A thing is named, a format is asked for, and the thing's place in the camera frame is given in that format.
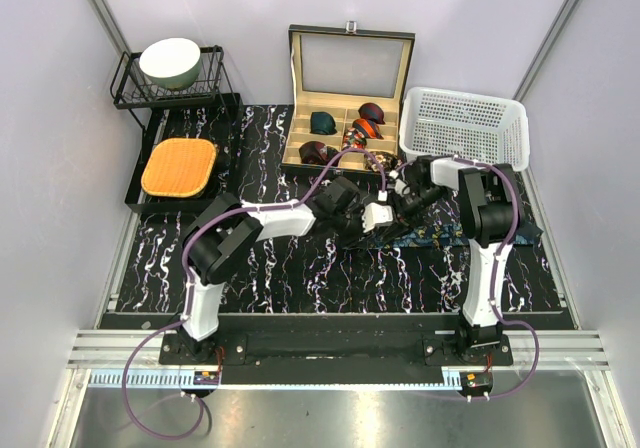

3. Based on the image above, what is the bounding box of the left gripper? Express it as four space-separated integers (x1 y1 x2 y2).
330 205 375 250

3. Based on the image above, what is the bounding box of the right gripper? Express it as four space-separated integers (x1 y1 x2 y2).
376 185 448 244

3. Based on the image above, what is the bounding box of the blue patterned necktie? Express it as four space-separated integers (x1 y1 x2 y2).
374 222 543 249

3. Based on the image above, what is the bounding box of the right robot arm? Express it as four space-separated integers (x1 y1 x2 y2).
389 156 522 365

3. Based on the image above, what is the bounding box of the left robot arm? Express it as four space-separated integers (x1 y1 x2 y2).
177 177 364 364

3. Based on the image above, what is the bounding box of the beige floral rolled tie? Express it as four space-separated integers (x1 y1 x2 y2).
363 151 402 173

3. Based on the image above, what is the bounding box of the white plastic basket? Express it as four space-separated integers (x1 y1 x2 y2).
399 87 530 172

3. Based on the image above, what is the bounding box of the dark red rolled tie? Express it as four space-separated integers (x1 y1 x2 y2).
298 141 338 166

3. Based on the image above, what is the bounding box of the orange striped rolled tie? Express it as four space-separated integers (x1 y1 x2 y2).
351 118 383 139

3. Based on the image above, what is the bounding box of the red floral rolled tie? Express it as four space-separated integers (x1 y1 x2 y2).
341 130 367 150

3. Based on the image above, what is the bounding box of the maroon striped rolled tie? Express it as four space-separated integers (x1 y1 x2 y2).
358 102 385 125

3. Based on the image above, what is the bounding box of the dark green rolled tie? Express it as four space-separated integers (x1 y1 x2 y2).
310 111 337 136

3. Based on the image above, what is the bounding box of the black tie storage box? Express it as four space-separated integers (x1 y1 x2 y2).
281 22 415 177

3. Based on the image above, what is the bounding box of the black tray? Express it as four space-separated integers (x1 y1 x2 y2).
125 94 244 214

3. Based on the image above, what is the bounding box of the white green bowl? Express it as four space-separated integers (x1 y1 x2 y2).
139 38 201 91

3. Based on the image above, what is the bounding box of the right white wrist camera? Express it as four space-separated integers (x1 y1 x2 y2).
389 170 410 196

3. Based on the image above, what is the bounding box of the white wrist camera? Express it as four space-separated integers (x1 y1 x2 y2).
362 190 395 234
389 170 410 196

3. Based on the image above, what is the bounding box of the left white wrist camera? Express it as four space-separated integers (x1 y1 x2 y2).
362 190 395 234

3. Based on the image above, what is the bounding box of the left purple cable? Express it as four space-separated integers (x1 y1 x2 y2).
120 148 390 442

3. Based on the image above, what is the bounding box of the purple cable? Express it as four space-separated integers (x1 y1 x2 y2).
389 155 539 402
120 148 390 442

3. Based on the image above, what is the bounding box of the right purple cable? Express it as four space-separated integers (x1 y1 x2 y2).
389 155 539 402

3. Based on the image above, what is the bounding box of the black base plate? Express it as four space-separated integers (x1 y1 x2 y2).
159 314 514 388

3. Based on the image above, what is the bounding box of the black wire dish rack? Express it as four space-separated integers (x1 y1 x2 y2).
109 45 229 110

